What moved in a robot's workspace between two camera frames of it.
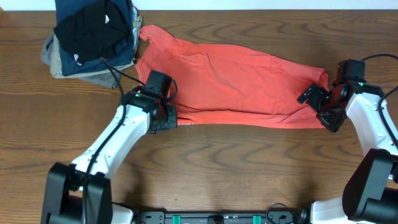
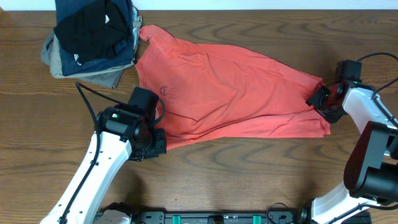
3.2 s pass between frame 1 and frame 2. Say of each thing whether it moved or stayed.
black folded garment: stayed
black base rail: stayed
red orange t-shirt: moved
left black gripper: moved
